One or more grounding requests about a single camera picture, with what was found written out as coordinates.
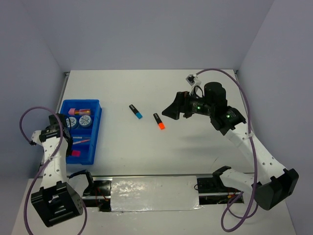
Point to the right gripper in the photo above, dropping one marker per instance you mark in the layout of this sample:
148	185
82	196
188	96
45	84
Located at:
181	104

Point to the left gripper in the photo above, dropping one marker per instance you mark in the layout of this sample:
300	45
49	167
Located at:
69	148

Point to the blue white round jar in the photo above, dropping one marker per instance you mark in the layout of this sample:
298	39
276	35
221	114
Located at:
72	123

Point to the orange-capped black highlighter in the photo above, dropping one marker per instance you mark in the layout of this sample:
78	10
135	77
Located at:
159	121

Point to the orange clear pen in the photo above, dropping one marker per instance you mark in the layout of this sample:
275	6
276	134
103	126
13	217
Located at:
82	141

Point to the pink-capped black highlighter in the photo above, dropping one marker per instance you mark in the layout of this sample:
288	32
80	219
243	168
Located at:
75	153

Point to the pink pen bundle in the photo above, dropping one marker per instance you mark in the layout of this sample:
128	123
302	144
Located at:
79	112

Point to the blue-capped black highlighter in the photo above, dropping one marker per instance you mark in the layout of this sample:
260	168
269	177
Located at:
135	111

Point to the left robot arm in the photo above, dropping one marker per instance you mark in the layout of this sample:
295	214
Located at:
56	201

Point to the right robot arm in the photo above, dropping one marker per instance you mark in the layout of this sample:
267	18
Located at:
274	182

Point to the blue plastic bin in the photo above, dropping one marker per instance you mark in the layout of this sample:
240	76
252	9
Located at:
88	148

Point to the silver taped plate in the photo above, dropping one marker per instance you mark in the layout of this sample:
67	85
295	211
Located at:
164	193

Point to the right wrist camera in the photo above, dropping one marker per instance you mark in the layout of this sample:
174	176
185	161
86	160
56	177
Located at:
193	80

